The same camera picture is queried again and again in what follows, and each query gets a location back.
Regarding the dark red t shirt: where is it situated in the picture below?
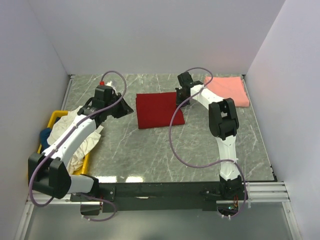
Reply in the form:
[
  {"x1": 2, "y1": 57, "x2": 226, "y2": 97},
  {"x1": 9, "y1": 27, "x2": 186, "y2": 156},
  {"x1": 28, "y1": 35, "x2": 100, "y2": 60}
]
[{"x1": 136, "y1": 92, "x2": 176, "y2": 130}]

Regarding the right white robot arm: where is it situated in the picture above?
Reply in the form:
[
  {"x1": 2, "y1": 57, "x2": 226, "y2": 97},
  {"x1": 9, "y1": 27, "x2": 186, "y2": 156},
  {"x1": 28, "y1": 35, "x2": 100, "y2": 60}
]
[{"x1": 175, "y1": 71, "x2": 243, "y2": 200}]

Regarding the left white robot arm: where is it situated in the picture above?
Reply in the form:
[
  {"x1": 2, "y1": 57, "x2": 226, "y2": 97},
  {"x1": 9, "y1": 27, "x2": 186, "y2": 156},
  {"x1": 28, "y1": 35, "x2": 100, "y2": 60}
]
[{"x1": 28, "y1": 85, "x2": 133, "y2": 201}]

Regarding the folded pink t shirt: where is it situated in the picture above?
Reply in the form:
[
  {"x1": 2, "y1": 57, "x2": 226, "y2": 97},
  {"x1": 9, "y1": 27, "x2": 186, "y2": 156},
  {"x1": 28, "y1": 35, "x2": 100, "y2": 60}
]
[{"x1": 206, "y1": 76, "x2": 250, "y2": 108}]

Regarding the yellow plastic bin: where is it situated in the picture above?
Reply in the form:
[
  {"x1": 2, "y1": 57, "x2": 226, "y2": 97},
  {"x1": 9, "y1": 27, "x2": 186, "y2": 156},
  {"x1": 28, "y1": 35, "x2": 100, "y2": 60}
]
[{"x1": 26, "y1": 110, "x2": 91, "y2": 181}]

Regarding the cream white t shirt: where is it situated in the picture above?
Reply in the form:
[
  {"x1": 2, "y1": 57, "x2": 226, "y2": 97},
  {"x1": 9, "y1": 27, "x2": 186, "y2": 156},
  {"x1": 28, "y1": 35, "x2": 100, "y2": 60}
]
[{"x1": 47, "y1": 105, "x2": 104, "y2": 175}]

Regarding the dark blue t shirt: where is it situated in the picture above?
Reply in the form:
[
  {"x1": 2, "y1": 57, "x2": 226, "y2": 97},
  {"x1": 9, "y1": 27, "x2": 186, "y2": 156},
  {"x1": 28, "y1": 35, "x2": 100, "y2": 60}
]
[{"x1": 39, "y1": 127, "x2": 52, "y2": 149}]

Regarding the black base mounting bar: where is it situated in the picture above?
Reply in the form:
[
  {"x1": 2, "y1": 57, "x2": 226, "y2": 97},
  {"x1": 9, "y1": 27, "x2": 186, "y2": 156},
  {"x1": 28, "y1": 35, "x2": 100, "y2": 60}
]
[{"x1": 69, "y1": 182, "x2": 251, "y2": 217}]

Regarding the aluminium frame rail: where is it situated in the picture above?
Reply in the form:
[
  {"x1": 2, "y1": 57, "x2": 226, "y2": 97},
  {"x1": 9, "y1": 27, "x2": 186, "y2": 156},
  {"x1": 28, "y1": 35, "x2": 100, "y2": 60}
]
[{"x1": 32, "y1": 182, "x2": 291, "y2": 205}]

